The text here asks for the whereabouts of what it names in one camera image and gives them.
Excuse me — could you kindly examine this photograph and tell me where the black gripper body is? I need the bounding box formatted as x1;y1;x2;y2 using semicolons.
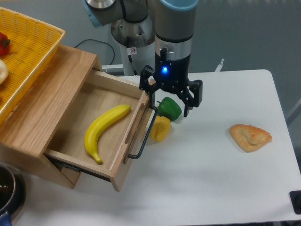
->
154;40;190;94

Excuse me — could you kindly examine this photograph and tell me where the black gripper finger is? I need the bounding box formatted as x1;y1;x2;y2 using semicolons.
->
174;80;203;117
139;65;158;106

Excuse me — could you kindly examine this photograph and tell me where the wooden top drawer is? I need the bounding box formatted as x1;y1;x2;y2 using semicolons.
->
45;71;157;191

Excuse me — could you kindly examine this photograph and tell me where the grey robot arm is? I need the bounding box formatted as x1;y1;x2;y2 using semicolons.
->
83;0;203;115

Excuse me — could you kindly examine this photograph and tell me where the wooden drawer cabinet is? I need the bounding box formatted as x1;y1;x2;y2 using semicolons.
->
0;45;101;188

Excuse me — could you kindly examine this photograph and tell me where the green bell pepper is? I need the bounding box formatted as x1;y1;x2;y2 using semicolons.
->
157;97;182;121

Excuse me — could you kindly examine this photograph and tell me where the yellow bell pepper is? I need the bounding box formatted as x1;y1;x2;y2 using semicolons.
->
150;116;171;142

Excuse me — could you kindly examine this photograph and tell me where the baked pastry bread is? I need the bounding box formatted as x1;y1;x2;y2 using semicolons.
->
229;124;272;153

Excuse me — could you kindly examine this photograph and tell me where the yellow banana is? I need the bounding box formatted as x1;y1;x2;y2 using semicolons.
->
84;104;131;165

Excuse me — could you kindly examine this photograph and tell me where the yellow plastic basket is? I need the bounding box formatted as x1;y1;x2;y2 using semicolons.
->
0;8;65;121

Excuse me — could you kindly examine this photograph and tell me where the white round food item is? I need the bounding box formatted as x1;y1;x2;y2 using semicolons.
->
0;60;9;84

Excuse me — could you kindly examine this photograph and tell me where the black table corner object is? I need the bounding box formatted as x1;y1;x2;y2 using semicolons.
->
289;190;301;215

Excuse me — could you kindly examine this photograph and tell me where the red bell pepper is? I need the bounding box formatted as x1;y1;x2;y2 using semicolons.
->
0;32;10;56

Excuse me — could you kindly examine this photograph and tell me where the dark metal pot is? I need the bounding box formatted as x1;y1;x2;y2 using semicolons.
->
0;164;26;226

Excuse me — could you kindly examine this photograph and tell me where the black cable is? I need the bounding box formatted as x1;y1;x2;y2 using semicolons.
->
74;39;115;65

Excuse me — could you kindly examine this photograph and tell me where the black drawer handle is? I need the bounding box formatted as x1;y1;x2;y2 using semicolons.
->
127;105;158;160

